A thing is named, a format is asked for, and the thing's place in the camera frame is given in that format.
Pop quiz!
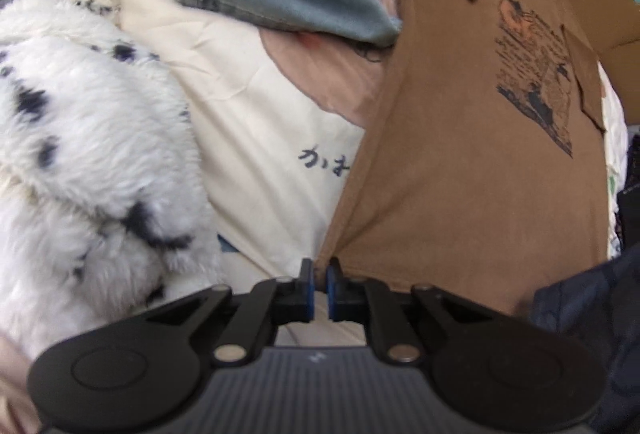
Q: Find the dark blue trouser leg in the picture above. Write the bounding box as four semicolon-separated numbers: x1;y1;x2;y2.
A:
529;245;640;433

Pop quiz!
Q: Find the white spotted fluffy garment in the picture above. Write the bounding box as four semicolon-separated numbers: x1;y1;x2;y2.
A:
1;0;224;359

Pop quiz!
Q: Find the brown printed t-shirt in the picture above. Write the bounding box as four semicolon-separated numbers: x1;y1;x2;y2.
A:
318;0;608;315

